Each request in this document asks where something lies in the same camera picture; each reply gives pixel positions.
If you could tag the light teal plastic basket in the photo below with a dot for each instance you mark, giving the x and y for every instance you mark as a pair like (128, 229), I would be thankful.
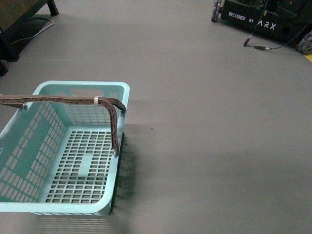
(57, 159)

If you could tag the black ARX robot base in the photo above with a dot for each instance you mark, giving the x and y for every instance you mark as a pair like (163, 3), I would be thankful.
(288, 21)

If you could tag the white zip tie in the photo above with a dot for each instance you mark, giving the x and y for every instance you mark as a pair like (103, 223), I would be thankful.
(96, 100)

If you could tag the brown basket handle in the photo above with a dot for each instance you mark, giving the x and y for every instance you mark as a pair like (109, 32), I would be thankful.
(110, 104)

